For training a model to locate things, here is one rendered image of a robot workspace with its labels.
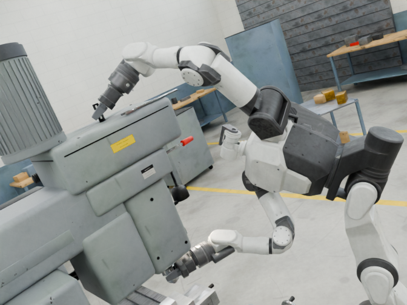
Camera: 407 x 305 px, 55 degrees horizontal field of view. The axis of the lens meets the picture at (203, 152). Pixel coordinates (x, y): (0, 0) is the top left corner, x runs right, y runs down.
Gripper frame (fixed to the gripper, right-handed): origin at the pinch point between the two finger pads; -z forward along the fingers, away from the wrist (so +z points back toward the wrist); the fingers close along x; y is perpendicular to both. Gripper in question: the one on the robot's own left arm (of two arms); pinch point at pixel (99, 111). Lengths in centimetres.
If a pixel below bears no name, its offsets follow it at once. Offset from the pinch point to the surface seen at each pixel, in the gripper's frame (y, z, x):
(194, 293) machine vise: -85, -43, 20
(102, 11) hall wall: 71, 153, 766
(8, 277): -5, -50, -32
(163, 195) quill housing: -35.3, -10.3, -6.8
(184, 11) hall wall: -73, 304, 862
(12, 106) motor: 21.1, -12.5, -20.2
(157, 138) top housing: -20.8, 4.9, -7.4
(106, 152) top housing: -8.3, -8.5, -15.9
